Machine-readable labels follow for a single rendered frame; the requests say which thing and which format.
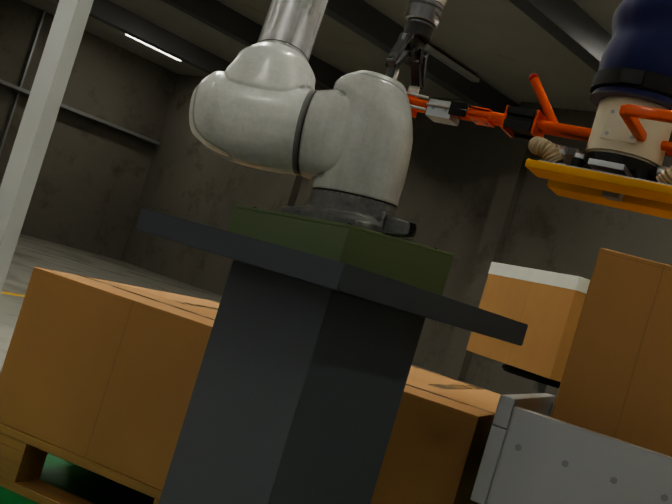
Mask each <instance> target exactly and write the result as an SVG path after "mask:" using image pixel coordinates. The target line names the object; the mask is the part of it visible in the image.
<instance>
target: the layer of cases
mask: <svg viewBox="0 0 672 504"><path fill-rule="evenodd" d="M219 304H220V303H217V302H214V301H210V300H205V299H200V298H195V297H190V296H184V295H179V294H174V293H169V292H164V291H158V290H153V289H148V288H143V287H138V286H132V285H127V284H122V283H117V282H112V281H107V280H101V279H96V278H91V277H86V276H81V275H75V274H70V273H65V272H60V271H55V270H49V269H44V268H39V267H34V268H33V272H32V275H31V278H30V281H29V284H28V287H27V291H26V294H25V297H24V300H23V303H22V306H21V310H20V313H19V316H18V319H17V322H16V325H15V329H14V332H13V335H12V338H11V341H10V345H9V348H8V351H7V354H6V357H5V360H4V364H3V367H2V370H1V373H0V423H3V424H5V425H7V426H10V427H12V428H14V429H17V430H19V431H22V432H24V433H26V434H29V435H31V436H33V437H36V438H38V439H41V440H43V441H45V442H48V443H50V444H52V445H55V446H57V447H60V448H62V449H64V450H67V451H69V452H71V453H74V454H76V455H79V456H81V457H83V458H86V459H88V460H90V461H93V462H95V463H98V464H100V465H102V466H105V467H107V468H109V469H112V470H114V471H117V472H119V473H121V474H124V475H126V476H128V477H131V478H133V479H136V480H138V481H140V482H143V483H145V484H147V485H150V486H152V487H155V488H157V489H159V490H163V487H164V484H165V480H166V477H167V474H168V471H169V467H170V464H171V461H172V458H173V454H174V451H175V448H176V445H177V441H178V438H179V435H180V432H181V428H182V425H183V422H184V418H185V415H186V412H187V409H188V405H189V402H190V399H191V396H192V392H193V389H194V386H195V383H196V379H197V376H198V373H199V370H200V366H201V363H202V360H203V356H204V353H205V350H206V347H207V343H208V340H209V337H210V334H211V330H212V327H213V324H214V321H215V317H216V314H217V311H218V308H219ZM500 396H501V394H497V393H494V392H491V391H488V390H485V389H482V388H479V387H476V386H473V385H470V384H467V383H464V382H461V381H457V380H454V379H451V378H448V377H445V376H442V375H439V374H436V373H433V372H430V371H427V370H424V369H419V368H417V367H414V366H411V368H410V371H409V375H408V378H407V382H406V385H405V388H404V392H403V395H402V398H401V402H400V405H399V408H398V412H397V415H396V418H395V422H394V425H393V429H392V432H391V435H390V439H389V442H388V445H387V449H386V452H385V455H384V459H383V462H382V466H381V469H380V472H379V476H378V479H377V482H376V486H375V489H374V492H373V496H372V499H371V503H370V504H479V503H477V502H474V501H471V500H470V497H471V494H472V491H473V487H474V484H475V480H476V477H477V473H478V470H479V467H480V463H481V460H482V456H483V453H484V450H485V446H486V443H487V439H488V436H489V433H490V429H491V426H492V425H493V419H494V416H495V412H496V409H497V406H498V402H499V399H500Z"/></svg>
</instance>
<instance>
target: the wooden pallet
mask: <svg viewBox="0 0 672 504"><path fill-rule="evenodd" d="M47 453H49V454H52V455H54V456H56V457H59V458H61V459H63V460H66V461H68V462H70V463H73V464H75V465H78V466H80V467H82V468H85V469H87V470H89V471H92V472H94V473H96V474H99V475H101V476H103V477H106V478H108V479H110V480H113V481H115V482H117V483H120V484H122V485H124V486H127V487H129V488H131V489H134V490H136V491H139V492H141V493H143V494H146V495H148V496H150V497H153V498H155V499H154V502H153V504H158V503H159V500H160V497H161V493H162V490H159V489H157V488H155V487H152V486H150V485H147V484H145V483H143V482H140V481H138V480H136V479H133V478H131V477H128V476H126V475H124V474H121V473H119V472H117V471H114V470H112V469H109V468H107V467H105V466H102V465H100V464H98V463H95V462H93V461H90V460H88V459H86V458H83V457H81V456H79V455H76V454H74V453H71V452H69V451H67V450H64V449H62V448H60V447H57V446H55V445H52V444H50V443H48V442H45V441H43V440H41V439H38V438H36V437H33V436H31V435H29V434H26V433H24V432H22V431H19V430H17V429H14V428H12V427H10V426H7V425H5V424H3V423H0V486H2V487H4V488H6V489H8V490H11V491H13V492H15V493H17V494H19V495H22V496H24V497H26V498H28V499H30V500H33V501H35V502H37V503H39V504H94V503H92V502H90V501H87V500H85V499H83V498H81V497H78V496H76V495H74V494H71V493H69V492H67V491H65V490H62V489H60V488H58V487H56V486H53V485H51V484H49V483H47V482H44V481H42V480H40V476H41V473H42V470H43V466H44V463H45V460H46V457H47Z"/></svg>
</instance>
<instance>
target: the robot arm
mask: <svg viewBox="0 0 672 504"><path fill-rule="evenodd" d="M447 1H448V0H410V1H409V5H408V9H407V12H406V15H405V19H406V21H407V22H406V25H405V28H404V31H403V33H402V32H401V33H400V36H399V38H398V40H397V42H396V44H395V45H394V47H393V48H392V50H391V51H390V53H389V54H388V56H387V58H386V60H385V61H386V63H385V67H389V68H388V70H387V73H386V75H383V74H380V73H377V72H373V71H367V70H359V71H356V72H353V73H348V74H346V75H344V76H342V77H341V78H339V79H338V80H337V81H336V82H335V85H334V89H329V90H319V91H318V90H315V82H316V79H315V75H314V73H313V70H312V69H311V67H310V65H309V63H308V62H309V59H310V55H311V52H312V49H313V46H314V43H315V40H316V37H317V34H318V30H319V27H320V24H321V21H322V18H323V15H324V12H325V9H326V5H327V2H328V0H272V1H271V4H270V7H269V10H268V13H267V16H266V19H265V21H264V24H263V27H262V30H261V33H260V36H259V39H258V42H257V43H256V44H253V45H251V46H249V47H247V48H245V49H243V50H241V51H240V52H239V53H238V55H237V57H236V58H235V59H234V60H233V61H232V63H231V64H230V65H229V66H228V67H227V68H226V70H225V71H214V72H213V73H211V74H209V75H208V76H206V77H205V78H204V79H202V81H201V82H200V84H199V85H198V86H197V87H196V88H195V89H194V91H193V94H192V97H191V101H190V107H189V124H190V129H191V132H192V133H193V135H194V136H195V137H196V138H197V139H198V140H199V141H200V142H202V144H203V145H204V146H205V147H206V148H207V149H209V150H210V151H212V152H213V153H215V154H217V155H219V156H221V157H223V158H225V159H227V160H229V161H232V162H235V163H238V164H241V165H244V166H248V167H252V168H256V169H260V170H265V171H270V172H276V173H283V174H292V175H298V176H302V177H305V178H307V179H309V180H311V181H313V185H312V190H311V193H310V196H309V199H308V202H307V205H306V206H282V207H281V209H280V212H282V213H288V214H293V215H299V216H305V217H311V218H316V219H322V220H328V221H334V222H340V223H345V224H347V223H351V224H352V225H354V226H358V227H361V228H365V229H368V230H372V231H375V232H379V233H382V234H386V235H389V236H393V237H396V238H400V239H403V240H407V241H410V242H415V237H413V236H414V235H415V233H416V229H417V227H416V224H413V223H410V222H407V221H404V220H401V219H399V218H398V216H396V213H397V207H398V203H399V199H400V196H401V193H402V190H403V187H404V183H405V180H406V176H407V171H408V167H409V162H410V157H411V151H412V144H413V124H412V114H411V107H410V102H409V98H408V95H407V92H406V89H405V87H404V85H403V84H402V83H400V82H399V81H397V77H398V73H399V69H397V68H398V67H399V66H400V65H401V64H402V63H403V62H404V61H405V60H406V59H407V58H408V60H409V63H410V64H411V85H412V86H411V85H410V86H409V88H408V91H409V92H411V93H416V94H418V93H419V90H420V89H424V88H425V79H426V67H427V59H428V55H429V52H428V51H424V45H425V44H428V43H430V42H431V39H432V36H433V32H434V29H436V28H437V27H438V25H439V22H440V18H441V15H442V13H443V8H444V6H445V4H446V2H447ZM392 58H393V59H392Z"/></svg>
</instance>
